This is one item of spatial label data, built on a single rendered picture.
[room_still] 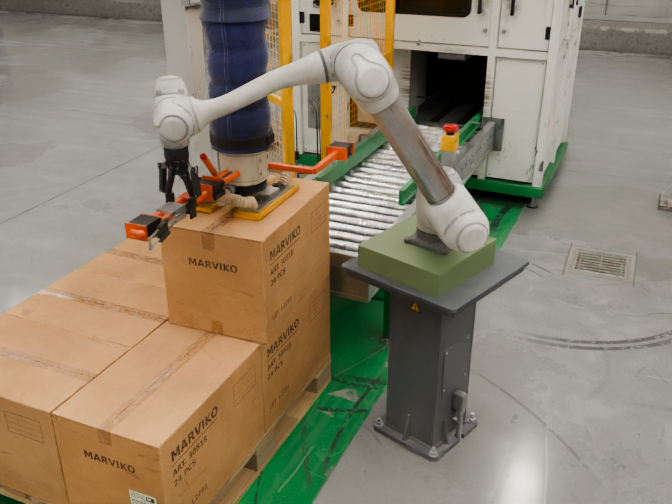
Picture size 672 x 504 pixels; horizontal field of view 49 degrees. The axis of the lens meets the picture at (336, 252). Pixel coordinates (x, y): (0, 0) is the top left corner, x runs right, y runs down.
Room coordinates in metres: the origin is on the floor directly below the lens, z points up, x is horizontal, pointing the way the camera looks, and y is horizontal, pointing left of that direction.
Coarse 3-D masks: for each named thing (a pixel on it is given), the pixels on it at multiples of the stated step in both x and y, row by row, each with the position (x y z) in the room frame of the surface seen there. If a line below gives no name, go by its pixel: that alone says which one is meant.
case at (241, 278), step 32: (320, 192) 2.67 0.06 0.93; (192, 224) 2.34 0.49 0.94; (224, 224) 2.34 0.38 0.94; (256, 224) 2.34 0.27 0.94; (288, 224) 2.40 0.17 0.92; (320, 224) 2.67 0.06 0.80; (192, 256) 2.30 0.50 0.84; (224, 256) 2.26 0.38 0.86; (256, 256) 2.21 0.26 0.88; (288, 256) 2.39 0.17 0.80; (320, 256) 2.67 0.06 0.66; (192, 288) 2.31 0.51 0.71; (224, 288) 2.26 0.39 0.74; (256, 288) 2.21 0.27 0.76; (288, 288) 2.38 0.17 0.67; (192, 320) 2.31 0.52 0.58; (224, 320) 2.26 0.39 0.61; (256, 320) 2.22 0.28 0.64
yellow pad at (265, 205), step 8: (272, 184) 2.60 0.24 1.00; (288, 184) 2.66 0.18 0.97; (296, 184) 2.67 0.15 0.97; (280, 192) 2.58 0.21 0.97; (288, 192) 2.59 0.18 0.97; (256, 200) 2.46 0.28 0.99; (264, 200) 2.50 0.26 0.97; (272, 200) 2.50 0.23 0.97; (280, 200) 2.52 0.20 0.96; (240, 208) 2.43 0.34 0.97; (264, 208) 2.43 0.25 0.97; (272, 208) 2.46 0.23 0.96; (240, 216) 2.39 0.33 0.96; (248, 216) 2.38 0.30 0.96; (256, 216) 2.36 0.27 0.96
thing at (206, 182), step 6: (204, 180) 2.37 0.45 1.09; (210, 180) 2.37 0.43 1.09; (216, 180) 2.37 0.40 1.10; (222, 180) 2.35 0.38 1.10; (204, 186) 2.30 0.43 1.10; (210, 186) 2.29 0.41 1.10; (216, 186) 2.30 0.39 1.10; (222, 186) 2.34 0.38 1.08; (210, 192) 2.29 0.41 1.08; (216, 192) 2.31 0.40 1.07; (222, 192) 2.33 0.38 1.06; (210, 198) 2.29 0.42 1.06; (216, 198) 2.30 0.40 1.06
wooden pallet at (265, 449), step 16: (320, 368) 2.66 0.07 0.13; (320, 384) 2.66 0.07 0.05; (304, 400) 2.58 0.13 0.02; (288, 416) 2.47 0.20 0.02; (272, 432) 2.26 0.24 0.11; (288, 432) 2.38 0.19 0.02; (256, 448) 2.15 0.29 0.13; (272, 448) 2.25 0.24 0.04; (240, 464) 2.05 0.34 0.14; (256, 464) 2.15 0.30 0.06; (240, 480) 2.10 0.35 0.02; (16, 496) 1.92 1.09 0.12; (32, 496) 1.89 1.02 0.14; (224, 496) 2.02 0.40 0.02; (240, 496) 2.03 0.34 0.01
